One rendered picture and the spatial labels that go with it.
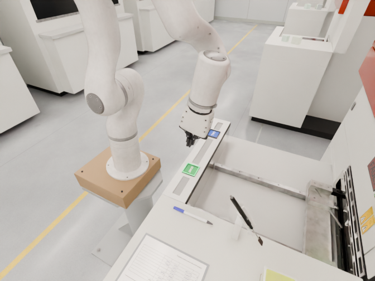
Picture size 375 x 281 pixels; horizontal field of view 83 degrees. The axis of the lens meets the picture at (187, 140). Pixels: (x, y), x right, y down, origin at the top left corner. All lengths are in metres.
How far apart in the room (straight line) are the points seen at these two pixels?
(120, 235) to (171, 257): 1.18
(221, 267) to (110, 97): 0.59
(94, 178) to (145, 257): 0.44
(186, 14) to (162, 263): 0.64
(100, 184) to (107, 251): 0.92
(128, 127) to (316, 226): 0.78
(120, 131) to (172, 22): 0.44
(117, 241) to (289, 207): 1.27
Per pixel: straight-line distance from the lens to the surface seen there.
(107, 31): 0.71
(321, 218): 0.97
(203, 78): 0.57
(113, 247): 1.81
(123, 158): 0.91
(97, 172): 1.02
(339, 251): 0.95
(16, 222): 2.29
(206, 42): 0.65
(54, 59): 3.63
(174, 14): 0.57
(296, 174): 1.16
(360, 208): 0.91
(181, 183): 0.83
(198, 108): 0.62
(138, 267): 0.69
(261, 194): 1.02
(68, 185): 2.32
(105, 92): 0.71
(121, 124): 0.82
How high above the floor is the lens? 1.61
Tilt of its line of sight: 40 degrees down
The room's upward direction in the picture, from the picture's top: straight up
